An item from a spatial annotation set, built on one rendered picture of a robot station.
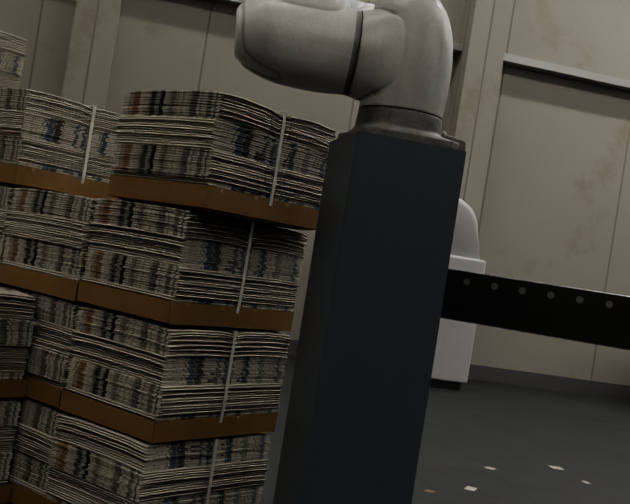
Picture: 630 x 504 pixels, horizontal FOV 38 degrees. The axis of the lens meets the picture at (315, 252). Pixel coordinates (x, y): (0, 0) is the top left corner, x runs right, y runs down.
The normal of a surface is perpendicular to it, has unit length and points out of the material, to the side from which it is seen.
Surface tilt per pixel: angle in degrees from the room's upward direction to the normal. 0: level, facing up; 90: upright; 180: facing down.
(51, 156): 90
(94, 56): 90
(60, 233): 90
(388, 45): 88
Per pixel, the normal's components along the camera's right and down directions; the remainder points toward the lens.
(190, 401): 0.80, 0.13
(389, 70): -0.08, 0.18
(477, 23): 0.22, 0.03
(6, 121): -0.59, -0.10
